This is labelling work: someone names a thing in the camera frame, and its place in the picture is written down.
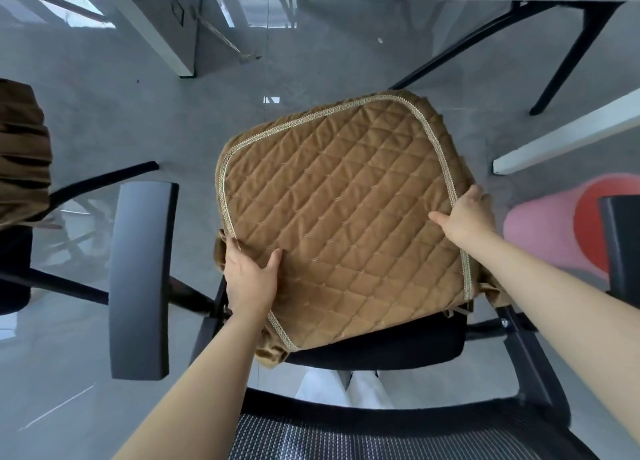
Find black office chair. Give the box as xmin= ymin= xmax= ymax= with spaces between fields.
xmin=108 ymin=182 xmax=640 ymax=460
xmin=0 ymin=162 xmax=160 ymax=317
xmin=389 ymin=0 xmax=626 ymax=116

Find person's left forearm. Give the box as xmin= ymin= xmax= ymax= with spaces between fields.
xmin=112 ymin=309 xmax=273 ymax=460

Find brown quilted cushion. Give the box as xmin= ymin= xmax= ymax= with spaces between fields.
xmin=215 ymin=90 xmax=511 ymax=369
xmin=0 ymin=79 xmax=53 ymax=231

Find person's right forearm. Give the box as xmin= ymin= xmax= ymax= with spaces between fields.
xmin=457 ymin=232 xmax=640 ymax=445

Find person's right hand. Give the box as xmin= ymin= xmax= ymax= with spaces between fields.
xmin=428 ymin=184 xmax=501 ymax=248

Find person's left hand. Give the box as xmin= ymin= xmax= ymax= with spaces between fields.
xmin=222 ymin=237 xmax=285 ymax=321

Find person's white trousers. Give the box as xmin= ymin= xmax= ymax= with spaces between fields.
xmin=295 ymin=369 xmax=396 ymax=411

